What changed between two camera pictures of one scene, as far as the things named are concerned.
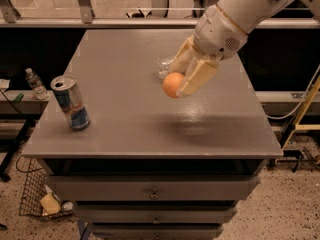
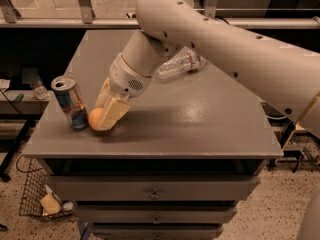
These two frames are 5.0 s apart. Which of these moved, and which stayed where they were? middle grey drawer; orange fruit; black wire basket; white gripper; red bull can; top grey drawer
Moved: white gripper; orange fruit
Stayed: red bull can; top grey drawer; black wire basket; middle grey drawer
